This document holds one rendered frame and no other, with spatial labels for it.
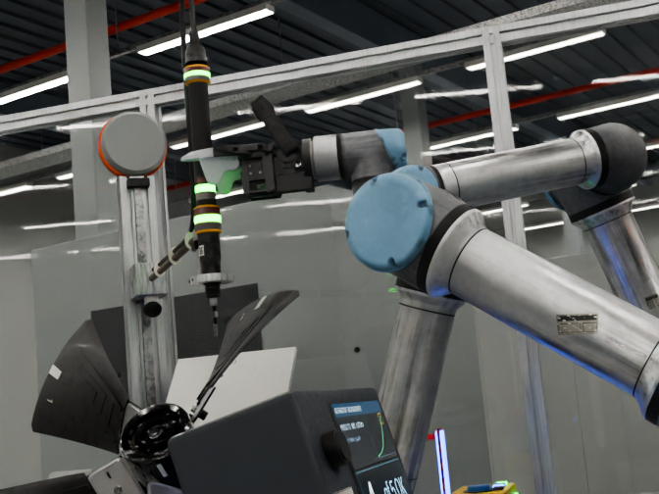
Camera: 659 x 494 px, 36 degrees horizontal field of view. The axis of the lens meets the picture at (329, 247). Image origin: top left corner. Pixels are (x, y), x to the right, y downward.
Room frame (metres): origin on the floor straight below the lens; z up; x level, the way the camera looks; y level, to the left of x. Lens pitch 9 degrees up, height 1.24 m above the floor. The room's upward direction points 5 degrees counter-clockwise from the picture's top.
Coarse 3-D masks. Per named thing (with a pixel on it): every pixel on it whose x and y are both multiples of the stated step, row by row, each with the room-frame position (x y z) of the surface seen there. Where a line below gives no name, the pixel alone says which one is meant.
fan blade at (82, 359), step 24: (72, 336) 1.87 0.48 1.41; (96, 336) 1.83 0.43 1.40; (72, 360) 1.85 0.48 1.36; (96, 360) 1.81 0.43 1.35; (48, 384) 1.88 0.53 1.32; (72, 384) 1.84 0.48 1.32; (96, 384) 1.79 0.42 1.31; (120, 384) 1.76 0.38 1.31; (48, 408) 1.87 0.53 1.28; (72, 408) 1.84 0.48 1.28; (96, 408) 1.79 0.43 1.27; (120, 408) 1.74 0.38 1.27; (48, 432) 1.87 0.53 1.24; (72, 432) 1.84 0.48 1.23; (96, 432) 1.80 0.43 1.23; (120, 432) 1.76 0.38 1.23
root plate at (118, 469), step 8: (112, 464) 1.67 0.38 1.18; (120, 464) 1.67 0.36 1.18; (96, 472) 1.66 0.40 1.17; (104, 472) 1.67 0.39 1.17; (112, 472) 1.67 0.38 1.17; (120, 472) 1.67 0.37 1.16; (128, 472) 1.67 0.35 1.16; (96, 480) 1.66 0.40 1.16; (104, 480) 1.67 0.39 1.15; (112, 480) 1.67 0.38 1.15; (120, 480) 1.67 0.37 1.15; (128, 480) 1.67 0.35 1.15; (136, 480) 1.68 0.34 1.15; (96, 488) 1.67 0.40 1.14; (104, 488) 1.67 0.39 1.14; (112, 488) 1.67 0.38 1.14; (128, 488) 1.68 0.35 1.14; (136, 488) 1.68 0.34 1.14
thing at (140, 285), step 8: (136, 264) 2.20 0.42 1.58; (144, 264) 2.20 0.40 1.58; (152, 264) 2.21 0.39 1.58; (136, 272) 2.20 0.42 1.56; (144, 272) 2.20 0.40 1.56; (152, 272) 2.21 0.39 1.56; (136, 280) 2.19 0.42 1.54; (144, 280) 2.20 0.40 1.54; (160, 280) 2.21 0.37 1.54; (136, 288) 2.19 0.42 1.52; (144, 288) 2.20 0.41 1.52; (152, 288) 2.21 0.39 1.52; (160, 288) 2.21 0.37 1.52; (168, 288) 2.22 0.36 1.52; (136, 296) 2.22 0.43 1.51; (144, 296) 2.23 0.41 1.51; (160, 296) 2.26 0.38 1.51
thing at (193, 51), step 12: (192, 36) 1.65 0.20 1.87; (192, 48) 1.65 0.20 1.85; (192, 60) 1.65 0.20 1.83; (204, 60) 1.65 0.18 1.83; (204, 240) 1.65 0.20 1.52; (216, 240) 1.65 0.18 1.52; (204, 252) 1.65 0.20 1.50; (216, 252) 1.65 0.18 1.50; (204, 264) 1.65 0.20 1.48; (216, 264) 1.65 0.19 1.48; (216, 288) 1.65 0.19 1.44
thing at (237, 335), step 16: (256, 304) 1.86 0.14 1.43; (272, 304) 1.79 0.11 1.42; (288, 304) 1.75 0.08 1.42; (256, 320) 1.78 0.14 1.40; (224, 336) 1.91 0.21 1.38; (240, 336) 1.78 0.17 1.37; (224, 352) 1.83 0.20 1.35; (240, 352) 1.72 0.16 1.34; (224, 368) 1.72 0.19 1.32; (208, 384) 1.73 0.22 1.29
